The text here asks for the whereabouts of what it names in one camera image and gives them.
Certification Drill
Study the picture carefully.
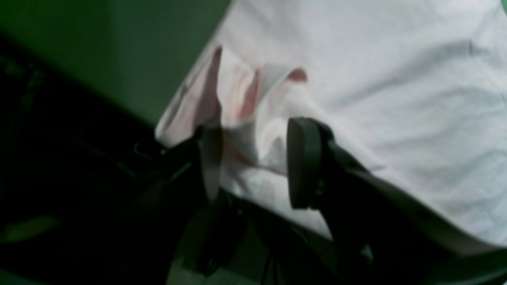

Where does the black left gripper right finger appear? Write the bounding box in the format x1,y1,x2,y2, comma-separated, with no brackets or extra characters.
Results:
287,117,503,277

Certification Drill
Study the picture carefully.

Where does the pink t-shirt black print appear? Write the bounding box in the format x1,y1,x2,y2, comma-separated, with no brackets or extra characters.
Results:
155,0,507,245

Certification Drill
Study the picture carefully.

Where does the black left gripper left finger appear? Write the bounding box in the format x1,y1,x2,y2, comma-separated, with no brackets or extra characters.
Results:
131,125,222,222

